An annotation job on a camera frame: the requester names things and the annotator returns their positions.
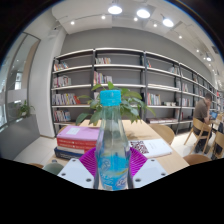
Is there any round ceiling lights group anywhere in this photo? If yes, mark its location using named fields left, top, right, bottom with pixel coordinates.
left=68, top=3, right=214, bottom=63

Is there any curved-back wooden chair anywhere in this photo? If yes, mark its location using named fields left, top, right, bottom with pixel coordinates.
left=29, top=162, right=45, bottom=170
left=148, top=123, right=176, bottom=145
left=183, top=153, right=213, bottom=166

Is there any pink book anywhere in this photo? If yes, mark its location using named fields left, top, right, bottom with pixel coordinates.
left=56, top=125, right=101, bottom=143

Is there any green leafy potted plant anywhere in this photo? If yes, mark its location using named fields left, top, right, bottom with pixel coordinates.
left=75, top=81, right=156, bottom=127

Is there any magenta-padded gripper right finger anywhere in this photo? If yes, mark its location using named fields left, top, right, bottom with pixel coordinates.
left=128, top=146, right=168, bottom=190

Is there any slatted wooden chairs group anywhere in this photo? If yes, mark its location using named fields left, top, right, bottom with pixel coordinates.
left=183, top=114, right=224, bottom=158

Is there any grey bookshelf unit with books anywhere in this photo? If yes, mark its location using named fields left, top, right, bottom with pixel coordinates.
left=49, top=47, right=224, bottom=135

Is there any small potted plant by window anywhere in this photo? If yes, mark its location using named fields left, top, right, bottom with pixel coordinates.
left=17, top=99, right=35, bottom=118

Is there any clear blue-capped drink bottle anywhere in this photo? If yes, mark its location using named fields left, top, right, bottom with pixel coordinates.
left=93, top=89, right=134, bottom=192

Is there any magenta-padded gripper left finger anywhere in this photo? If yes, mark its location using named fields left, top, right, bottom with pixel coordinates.
left=57, top=146, right=99, bottom=190

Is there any person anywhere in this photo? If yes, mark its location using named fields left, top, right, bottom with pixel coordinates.
left=193, top=92, right=215, bottom=152

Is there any white patterned-cover book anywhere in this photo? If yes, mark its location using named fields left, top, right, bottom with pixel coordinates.
left=128, top=138, right=173, bottom=160

